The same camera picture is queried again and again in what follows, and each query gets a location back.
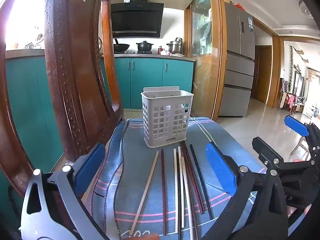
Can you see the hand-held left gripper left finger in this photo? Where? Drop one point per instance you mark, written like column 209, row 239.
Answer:
column 91, row 166

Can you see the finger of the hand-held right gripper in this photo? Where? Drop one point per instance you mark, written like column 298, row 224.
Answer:
column 296, row 126
column 265, row 151

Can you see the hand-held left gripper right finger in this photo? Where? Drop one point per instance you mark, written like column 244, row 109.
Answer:
column 221, row 170

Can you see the black chopstick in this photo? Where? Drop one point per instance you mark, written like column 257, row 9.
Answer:
column 179, row 205
column 200, row 180

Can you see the dark brown chopstick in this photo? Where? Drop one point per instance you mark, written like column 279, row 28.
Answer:
column 196, row 180
column 192, row 180

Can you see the white plastic utensil basket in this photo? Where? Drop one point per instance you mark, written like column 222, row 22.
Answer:
column 162, row 135

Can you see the person's right hand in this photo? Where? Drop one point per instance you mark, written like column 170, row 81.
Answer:
column 293, row 211

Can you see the wooden stool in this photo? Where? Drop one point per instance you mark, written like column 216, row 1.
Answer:
column 300, row 145

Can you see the hanging clothes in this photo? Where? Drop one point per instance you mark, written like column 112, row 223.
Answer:
column 290, row 100

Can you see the white chopstick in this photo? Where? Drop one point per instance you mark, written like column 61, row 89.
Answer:
column 182, row 200
column 187, row 200
column 175, row 185

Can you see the blue plaid tablecloth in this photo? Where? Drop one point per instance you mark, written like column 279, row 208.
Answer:
column 140, row 192

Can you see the light wooden chopstick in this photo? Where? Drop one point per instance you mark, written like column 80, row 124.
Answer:
column 146, row 190

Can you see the green leaf garland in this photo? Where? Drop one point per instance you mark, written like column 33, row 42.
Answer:
column 291, row 65

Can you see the dark red chopstick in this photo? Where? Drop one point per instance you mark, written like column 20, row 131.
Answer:
column 163, row 192

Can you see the silver refrigerator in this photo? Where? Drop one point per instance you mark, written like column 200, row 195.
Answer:
column 237, row 80

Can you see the teal base cabinet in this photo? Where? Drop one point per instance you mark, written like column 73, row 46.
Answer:
column 30, row 105
column 150, row 80

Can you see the round ceiling light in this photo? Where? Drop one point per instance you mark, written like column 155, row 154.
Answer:
column 305, row 7

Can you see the black wok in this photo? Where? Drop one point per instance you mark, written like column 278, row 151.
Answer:
column 121, row 47

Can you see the grey kitchen countertop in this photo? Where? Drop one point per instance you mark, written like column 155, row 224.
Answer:
column 150, row 55

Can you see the black cooking pot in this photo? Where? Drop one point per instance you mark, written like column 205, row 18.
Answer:
column 144, row 47

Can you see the steel stock pot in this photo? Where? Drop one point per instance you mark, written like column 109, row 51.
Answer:
column 175, row 47

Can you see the small red bottle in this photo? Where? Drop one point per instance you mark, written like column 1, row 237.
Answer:
column 160, row 50

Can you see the black range hood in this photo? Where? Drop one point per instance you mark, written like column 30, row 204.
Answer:
column 136, row 20

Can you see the kitchen window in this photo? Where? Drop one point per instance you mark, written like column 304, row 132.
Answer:
column 25, row 17

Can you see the glass door with wooden frame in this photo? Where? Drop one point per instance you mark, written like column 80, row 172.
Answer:
column 202, row 55

